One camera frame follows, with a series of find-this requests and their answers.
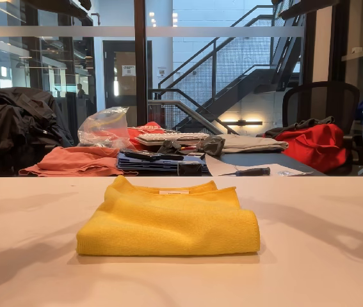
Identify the yellow microfiber towel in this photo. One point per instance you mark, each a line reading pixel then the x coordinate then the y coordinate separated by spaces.
pixel 168 227

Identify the small red yellow item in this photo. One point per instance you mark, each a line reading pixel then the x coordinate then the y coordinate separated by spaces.
pixel 189 148

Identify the grey antistatic bag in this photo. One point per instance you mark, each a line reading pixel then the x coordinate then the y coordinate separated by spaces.
pixel 213 145
pixel 168 147

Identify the small black box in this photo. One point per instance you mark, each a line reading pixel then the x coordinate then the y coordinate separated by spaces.
pixel 189 169

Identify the white keyboard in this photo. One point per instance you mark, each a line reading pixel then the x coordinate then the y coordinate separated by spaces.
pixel 162 139

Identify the blue folder stack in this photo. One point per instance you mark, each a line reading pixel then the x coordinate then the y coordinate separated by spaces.
pixel 155 166

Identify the black keypad phone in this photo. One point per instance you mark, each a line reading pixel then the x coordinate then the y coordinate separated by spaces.
pixel 142 155
pixel 127 151

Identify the white lined paper sheet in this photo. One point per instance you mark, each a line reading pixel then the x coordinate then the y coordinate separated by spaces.
pixel 219 166

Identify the red printed cloth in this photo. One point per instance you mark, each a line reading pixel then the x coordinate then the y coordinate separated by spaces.
pixel 146 129

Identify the beige folded cloth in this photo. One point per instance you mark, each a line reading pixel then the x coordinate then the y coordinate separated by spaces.
pixel 251 144

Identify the blue black screwdriver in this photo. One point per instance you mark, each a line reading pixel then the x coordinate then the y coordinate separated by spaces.
pixel 253 171

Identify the large clear plastic bag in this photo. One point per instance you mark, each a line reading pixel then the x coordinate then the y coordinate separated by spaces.
pixel 104 128

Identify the dark desk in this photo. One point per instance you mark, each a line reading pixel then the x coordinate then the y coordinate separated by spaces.
pixel 264 158

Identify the dark framed door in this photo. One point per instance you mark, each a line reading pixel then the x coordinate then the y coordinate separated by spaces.
pixel 120 96

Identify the black metal staircase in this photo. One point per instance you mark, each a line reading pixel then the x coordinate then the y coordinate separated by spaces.
pixel 232 86

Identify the small clear screw bag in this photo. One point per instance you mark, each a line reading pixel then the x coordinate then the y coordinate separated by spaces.
pixel 286 173

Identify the orange folded cloth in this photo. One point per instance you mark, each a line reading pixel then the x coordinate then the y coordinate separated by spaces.
pixel 72 161

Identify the distant person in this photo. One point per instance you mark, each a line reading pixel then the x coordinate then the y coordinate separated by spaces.
pixel 81 91

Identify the dark grey cloth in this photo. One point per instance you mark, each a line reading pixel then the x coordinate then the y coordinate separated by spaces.
pixel 299 124

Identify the red bag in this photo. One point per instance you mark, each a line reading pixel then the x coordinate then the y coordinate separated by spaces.
pixel 315 147

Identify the black mesh office chair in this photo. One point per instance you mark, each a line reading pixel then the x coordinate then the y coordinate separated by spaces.
pixel 322 102

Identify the black jacket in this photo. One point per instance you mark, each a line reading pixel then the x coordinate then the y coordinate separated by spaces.
pixel 14 124

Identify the wall light bar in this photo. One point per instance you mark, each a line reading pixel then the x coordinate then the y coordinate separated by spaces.
pixel 242 122

